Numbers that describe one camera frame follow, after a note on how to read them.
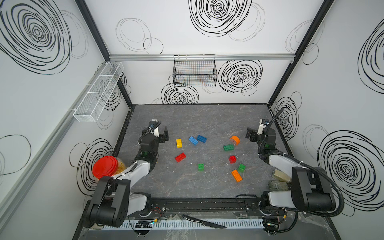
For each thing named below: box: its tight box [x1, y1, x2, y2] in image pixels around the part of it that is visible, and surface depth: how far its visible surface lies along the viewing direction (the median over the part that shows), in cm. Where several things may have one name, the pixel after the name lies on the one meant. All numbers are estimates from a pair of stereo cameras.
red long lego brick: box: [175, 152, 187, 163], surface depth 92 cm
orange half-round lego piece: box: [230, 135, 241, 146], surface depth 100 cm
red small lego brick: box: [228, 155, 237, 164], surface depth 91 cm
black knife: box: [182, 214, 227, 229], surface depth 72 cm
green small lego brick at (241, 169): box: [238, 163, 246, 173], surface depth 86 cm
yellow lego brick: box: [176, 138, 183, 148], surface depth 98 cm
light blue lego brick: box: [188, 136, 199, 146], surface depth 100 cm
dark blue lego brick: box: [196, 134, 208, 143], surface depth 101 cm
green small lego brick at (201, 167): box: [198, 163, 205, 172], surface depth 86 cm
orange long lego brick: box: [231, 169, 243, 183], surface depth 85 cm
